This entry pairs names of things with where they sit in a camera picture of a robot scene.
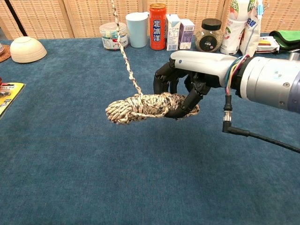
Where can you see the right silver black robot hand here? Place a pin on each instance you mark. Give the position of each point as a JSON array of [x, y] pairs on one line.
[[199, 63]]

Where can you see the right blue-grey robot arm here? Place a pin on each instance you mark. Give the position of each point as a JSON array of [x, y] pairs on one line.
[[269, 82]]

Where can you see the yellow package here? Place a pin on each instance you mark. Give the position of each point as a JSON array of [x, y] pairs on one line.
[[10, 96]]

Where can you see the glass jar with black lid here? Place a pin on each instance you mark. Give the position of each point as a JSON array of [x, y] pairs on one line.
[[208, 38]]

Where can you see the purple milk carton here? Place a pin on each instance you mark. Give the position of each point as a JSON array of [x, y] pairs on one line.
[[186, 35]]

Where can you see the white blue milk carton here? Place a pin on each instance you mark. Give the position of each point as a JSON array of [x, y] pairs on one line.
[[172, 35]]

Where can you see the white-label bottle with yellow cap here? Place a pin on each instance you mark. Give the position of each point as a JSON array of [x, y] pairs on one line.
[[232, 32]]

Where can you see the orange soda can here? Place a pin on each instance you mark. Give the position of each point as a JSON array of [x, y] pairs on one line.
[[157, 28]]

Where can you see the white snack bag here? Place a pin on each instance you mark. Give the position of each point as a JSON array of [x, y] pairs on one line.
[[250, 39]]

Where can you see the light blue plastic cup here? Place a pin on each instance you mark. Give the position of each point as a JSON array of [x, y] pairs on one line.
[[137, 30]]

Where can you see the small white snack packet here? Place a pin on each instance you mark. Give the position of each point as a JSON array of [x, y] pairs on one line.
[[267, 44]]

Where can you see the blue bag clip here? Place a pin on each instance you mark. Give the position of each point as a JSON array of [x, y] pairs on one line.
[[260, 9]]

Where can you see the folded green cloth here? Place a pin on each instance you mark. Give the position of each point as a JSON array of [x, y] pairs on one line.
[[287, 37]]

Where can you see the clear jar of coloured clips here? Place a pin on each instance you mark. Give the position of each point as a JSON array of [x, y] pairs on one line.
[[110, 35]]

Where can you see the bamboo folding screen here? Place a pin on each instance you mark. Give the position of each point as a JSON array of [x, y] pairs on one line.
[[89, 16]]

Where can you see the blue table cloth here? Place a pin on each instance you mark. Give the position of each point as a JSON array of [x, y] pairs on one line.
[[93, 168]]

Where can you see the cream upturned bowl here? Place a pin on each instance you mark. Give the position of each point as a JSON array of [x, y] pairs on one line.
[[27, 50]]

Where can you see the black tripod stand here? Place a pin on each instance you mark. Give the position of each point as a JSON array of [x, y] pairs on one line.
[[16, 17]]

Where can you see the round woven coaster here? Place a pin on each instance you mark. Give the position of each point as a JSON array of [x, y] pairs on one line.
[[4, 56]]

